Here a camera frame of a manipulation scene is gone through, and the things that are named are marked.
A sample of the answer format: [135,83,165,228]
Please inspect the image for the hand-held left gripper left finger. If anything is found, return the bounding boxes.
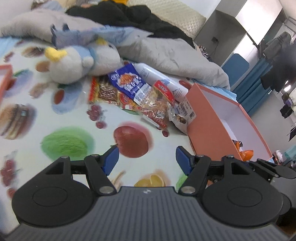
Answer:
[44,146,120,195]

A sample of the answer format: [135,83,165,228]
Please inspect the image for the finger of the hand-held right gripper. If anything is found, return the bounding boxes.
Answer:
[250,159,296,182]

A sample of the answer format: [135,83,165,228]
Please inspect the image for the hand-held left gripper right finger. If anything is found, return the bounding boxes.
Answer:
[176,146,253,195]

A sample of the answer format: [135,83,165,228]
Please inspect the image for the orange snack packet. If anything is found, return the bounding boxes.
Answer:
[232,140,254,161]

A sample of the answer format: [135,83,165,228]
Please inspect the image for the orange cardboard box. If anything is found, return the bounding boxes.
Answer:
[186,83,274,163]

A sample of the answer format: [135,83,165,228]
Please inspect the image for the clear packet barcode label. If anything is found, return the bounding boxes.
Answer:
[168,96,197,135]

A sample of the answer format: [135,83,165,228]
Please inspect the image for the fruit printed mat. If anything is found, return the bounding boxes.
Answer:
[0,37,192,204]

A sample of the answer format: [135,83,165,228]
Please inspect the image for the bread packet red label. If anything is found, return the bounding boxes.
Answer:
[138,80,176,130]

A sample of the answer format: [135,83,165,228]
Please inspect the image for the red wafer packet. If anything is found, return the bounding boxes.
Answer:
[89,77,131,109]

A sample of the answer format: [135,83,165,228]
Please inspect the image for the blue snack packet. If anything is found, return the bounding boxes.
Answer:
[107,63,151,103]

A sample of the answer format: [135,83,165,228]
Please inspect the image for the blue curtain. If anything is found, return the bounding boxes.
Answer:
[236,56,280,116]

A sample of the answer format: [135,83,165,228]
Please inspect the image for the white bottle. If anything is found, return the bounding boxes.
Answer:
[134,62,193,99]

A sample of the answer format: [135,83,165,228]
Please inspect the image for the white blue plush toy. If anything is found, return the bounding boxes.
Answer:
[45,37,121,84]

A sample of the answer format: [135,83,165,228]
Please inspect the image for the black hanging clothes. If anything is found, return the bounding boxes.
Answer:
[260,31,296,93]

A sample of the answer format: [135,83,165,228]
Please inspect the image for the grey duvet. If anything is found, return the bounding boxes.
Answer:
[0,10,231,91]

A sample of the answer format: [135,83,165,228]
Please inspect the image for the striped cloth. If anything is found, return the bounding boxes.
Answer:
[198,44,210,59]

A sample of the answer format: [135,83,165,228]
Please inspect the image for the light blue blanket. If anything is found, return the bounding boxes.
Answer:
[50,23,153,48]

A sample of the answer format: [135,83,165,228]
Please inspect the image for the black jacket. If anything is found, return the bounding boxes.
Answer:
[65,0,196,49]

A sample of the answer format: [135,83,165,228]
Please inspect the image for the black cable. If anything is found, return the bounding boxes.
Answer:
[211,37,220,56]

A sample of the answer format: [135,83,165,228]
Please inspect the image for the white wall cabinet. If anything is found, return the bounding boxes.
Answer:
[194,0,285,68]

